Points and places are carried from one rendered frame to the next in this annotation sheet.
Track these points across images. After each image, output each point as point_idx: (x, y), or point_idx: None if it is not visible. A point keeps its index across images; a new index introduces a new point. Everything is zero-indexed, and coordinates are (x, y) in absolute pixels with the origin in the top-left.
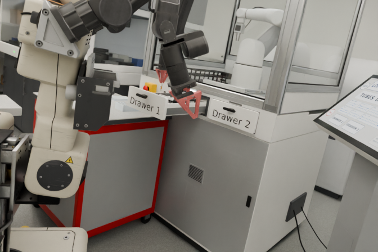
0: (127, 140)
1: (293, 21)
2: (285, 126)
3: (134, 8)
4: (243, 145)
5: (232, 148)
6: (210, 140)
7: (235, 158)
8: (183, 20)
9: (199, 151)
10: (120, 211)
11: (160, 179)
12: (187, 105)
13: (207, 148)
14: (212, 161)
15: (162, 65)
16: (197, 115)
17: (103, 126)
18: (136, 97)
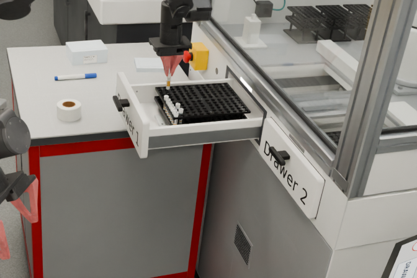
0: (118, 164)
1: (393, 3)
2: (390, 216)
3: None
4: (300, 233)
5: (286, 227)
6: (262, 196)
7: (288, 250)
8: None
9: (249, 206)
10: (120, 272)
11: (206, 227)
12: (33, 215)
13: (258, 208)
14: (262, 235)
15: (158, 48)
16: (7, 256)
17: (63, 143)
18: (121, 97)
